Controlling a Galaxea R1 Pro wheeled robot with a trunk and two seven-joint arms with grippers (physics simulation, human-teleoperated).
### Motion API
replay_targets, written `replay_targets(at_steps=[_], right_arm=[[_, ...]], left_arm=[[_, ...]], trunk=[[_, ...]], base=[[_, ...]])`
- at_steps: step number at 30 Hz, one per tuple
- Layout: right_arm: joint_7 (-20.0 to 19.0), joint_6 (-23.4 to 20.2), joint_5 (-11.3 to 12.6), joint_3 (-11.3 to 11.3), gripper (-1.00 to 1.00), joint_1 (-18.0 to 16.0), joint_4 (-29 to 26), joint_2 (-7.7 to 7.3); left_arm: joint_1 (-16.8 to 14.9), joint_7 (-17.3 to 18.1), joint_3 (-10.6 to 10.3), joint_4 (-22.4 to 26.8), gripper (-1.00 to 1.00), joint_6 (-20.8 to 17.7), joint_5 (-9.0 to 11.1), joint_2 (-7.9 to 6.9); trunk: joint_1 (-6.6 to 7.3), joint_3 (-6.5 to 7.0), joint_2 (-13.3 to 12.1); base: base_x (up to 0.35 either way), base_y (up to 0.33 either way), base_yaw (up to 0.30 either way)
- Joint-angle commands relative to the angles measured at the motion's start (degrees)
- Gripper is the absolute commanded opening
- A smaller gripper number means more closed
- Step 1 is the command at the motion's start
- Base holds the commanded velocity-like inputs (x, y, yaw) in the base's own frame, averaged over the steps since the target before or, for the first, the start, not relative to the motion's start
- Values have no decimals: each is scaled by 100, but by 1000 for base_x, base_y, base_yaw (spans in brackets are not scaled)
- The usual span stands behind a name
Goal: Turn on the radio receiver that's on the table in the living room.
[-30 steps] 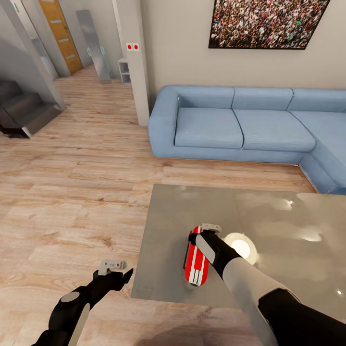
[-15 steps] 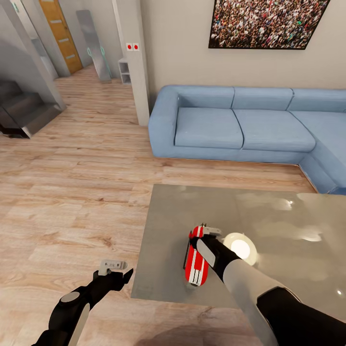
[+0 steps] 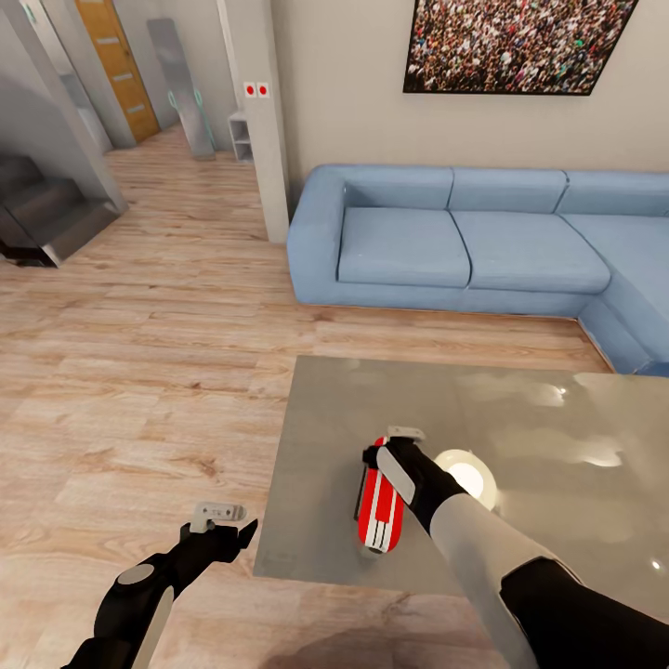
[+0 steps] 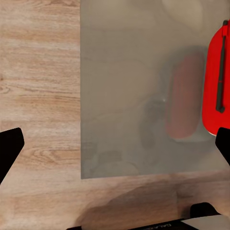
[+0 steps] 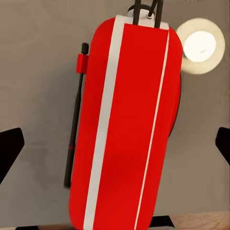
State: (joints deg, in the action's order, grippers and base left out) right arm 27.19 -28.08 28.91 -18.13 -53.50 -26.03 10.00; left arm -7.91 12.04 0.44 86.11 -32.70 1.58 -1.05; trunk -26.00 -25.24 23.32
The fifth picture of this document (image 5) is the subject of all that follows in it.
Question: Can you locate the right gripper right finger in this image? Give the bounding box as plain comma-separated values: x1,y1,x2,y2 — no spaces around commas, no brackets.
215,127,230,165

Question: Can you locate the radio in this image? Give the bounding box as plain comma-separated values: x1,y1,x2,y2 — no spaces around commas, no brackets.
64,0,183,230

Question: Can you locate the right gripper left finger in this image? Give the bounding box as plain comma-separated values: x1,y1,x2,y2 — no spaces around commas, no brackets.
0,127,24,184

